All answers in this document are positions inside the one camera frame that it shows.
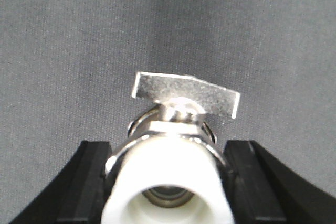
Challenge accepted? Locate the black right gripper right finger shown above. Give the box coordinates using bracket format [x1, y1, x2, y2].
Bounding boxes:
[224, 140, 335, 223]

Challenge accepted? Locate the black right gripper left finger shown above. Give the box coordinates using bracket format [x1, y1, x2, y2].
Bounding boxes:
[12, 141, 111, 223]

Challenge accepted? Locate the silver valve with white caps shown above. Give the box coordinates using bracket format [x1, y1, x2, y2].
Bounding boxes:
[100, 71, 240, 223]

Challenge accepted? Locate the black conveyor belt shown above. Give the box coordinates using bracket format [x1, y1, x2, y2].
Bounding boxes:
[1, 0, 335, 223]

